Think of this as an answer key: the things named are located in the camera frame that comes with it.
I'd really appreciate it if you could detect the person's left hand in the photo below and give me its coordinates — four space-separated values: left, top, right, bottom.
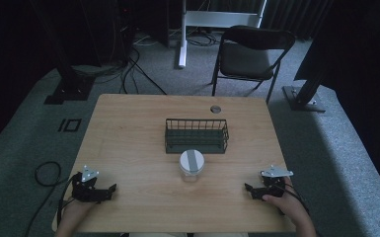
59 197 97 228

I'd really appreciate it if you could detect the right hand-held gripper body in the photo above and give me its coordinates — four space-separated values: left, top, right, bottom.
258 164 294 199

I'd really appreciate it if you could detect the right hand-held gripper cable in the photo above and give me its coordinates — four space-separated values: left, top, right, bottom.
269 182 311 215

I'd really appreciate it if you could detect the person's right hand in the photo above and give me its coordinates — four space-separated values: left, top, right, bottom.
262 176 307 228

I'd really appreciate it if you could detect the black metal stand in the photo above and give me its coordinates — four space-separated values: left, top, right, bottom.
29 0 96 106
281 19 340 114

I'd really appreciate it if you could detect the black cable loop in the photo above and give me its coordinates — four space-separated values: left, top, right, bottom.
24 160 67 237

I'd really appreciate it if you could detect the hand-held gripper cable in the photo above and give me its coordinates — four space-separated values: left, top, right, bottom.
269 182 311 215
56 176 77 228

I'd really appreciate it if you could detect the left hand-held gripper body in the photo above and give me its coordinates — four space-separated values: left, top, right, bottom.
71 165 111 203

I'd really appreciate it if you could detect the white desk frame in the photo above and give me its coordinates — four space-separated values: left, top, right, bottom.
177 0 268 69

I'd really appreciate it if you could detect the bundle of black floor cables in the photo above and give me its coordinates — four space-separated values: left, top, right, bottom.
72 19 169 97

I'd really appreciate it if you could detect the clear jar with white lid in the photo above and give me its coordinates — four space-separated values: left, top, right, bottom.
178 149 206 183

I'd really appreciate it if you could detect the black wire basket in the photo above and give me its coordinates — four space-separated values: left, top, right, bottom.
164 118 230 155

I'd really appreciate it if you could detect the black folding chair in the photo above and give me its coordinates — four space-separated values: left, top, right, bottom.
210 25 296 106

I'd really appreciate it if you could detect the left hand-held gripper cable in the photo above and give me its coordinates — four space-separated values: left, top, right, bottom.
56 176 77 228

